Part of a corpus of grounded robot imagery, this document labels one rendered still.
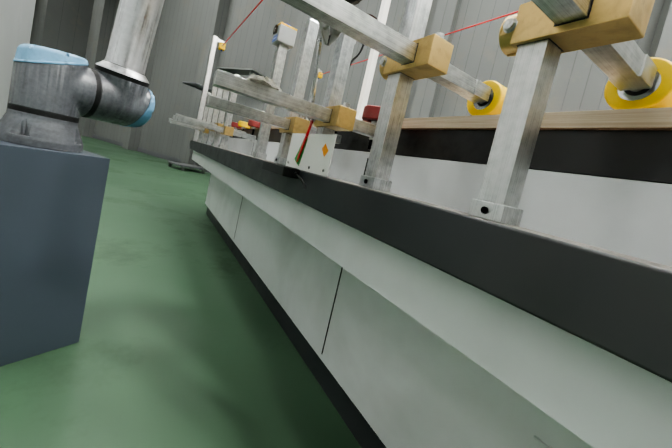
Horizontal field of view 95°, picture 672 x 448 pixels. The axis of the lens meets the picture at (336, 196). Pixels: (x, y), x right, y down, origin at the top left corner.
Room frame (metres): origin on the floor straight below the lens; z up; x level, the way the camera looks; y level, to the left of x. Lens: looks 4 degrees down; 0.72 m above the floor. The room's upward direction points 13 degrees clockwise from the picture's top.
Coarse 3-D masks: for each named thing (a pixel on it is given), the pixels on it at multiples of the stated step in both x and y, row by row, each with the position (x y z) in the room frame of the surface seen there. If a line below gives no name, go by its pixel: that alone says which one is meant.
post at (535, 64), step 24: (528, 48) 0.39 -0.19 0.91; (552, 48) 0.38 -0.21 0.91; (528, 72) 0.38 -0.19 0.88; (552, 72) 0.39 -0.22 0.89; (528, 96) 0.38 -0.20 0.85; (504, 120) 0.39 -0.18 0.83; (528, 120) 0.37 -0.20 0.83; (504, 144) 0.39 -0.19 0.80; (528, 144) 0.38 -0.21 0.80; (504, 168) 0.38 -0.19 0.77; (528, 168) 0.39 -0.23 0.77; (480, 192) 0.40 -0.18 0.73; (504, 192) 0.37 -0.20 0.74
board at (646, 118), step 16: (560, 112) 0.54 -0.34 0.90; (576, 112) 0.52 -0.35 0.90; (592, 112) 0.50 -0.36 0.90; (608, 112) 0.48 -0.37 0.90; (624, 112) 0.47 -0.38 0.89; (640, 112) 0.45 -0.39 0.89; (656, 112) 0.44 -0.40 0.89; (256, 128) 2.01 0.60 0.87; (272, 128) 1.75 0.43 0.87; (416, 128) 0.81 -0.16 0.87; (432, 128) 0.77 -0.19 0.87; (448, 128) 0.73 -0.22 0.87; (464, 128) 0.69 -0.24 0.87; (480, 128) 0.66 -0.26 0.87; (544, 128) 0.55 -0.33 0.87; (560, 128) 0.53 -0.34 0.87; (576, 128) 0.51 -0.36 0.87; (592, 128) 0.50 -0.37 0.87; (608, 128) 0.48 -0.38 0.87; (624, 128) 0.46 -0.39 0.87; (640, 128) 0.45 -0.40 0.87; (656, 128) 0.44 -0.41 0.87
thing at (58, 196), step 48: (0, 144) 0.73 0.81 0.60; (0, 192) 0.74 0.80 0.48; (48, 192) 0.82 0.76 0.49; (96, 192) 0.92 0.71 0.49; (0, 240) 0.75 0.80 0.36; (48, 240) 0.83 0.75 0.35; (0, 288) 0.76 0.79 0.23; (48, 288) 0.85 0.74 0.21; (0, 336) 0.77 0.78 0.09; (48, 336) 0.86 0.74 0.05
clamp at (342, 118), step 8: (336, 112) 0.74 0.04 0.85; (344, 112) 0.74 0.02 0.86; (352, 112) 0.75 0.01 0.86; (336, 120) 0.73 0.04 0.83; (344, 120) 0.74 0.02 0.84; (352, 120) 0.75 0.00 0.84; (328, 128) 0.80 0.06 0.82; (336, 128) 0.77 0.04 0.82; (344, 128) 0.74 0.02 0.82; (352, 128) 0.75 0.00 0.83
